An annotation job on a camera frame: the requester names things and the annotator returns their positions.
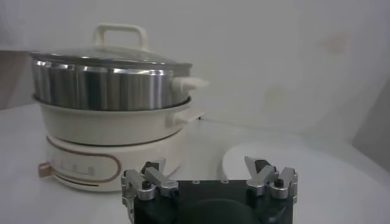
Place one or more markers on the white round plate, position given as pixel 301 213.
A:
pixel 237 158

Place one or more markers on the stainless steel steamer basket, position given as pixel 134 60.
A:
pixel 106 88

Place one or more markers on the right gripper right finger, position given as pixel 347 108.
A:
pixel 262 179

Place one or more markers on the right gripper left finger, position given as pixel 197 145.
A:
pixel 158 178

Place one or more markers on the cream electric cooking pot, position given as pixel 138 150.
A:
pixel 106 128

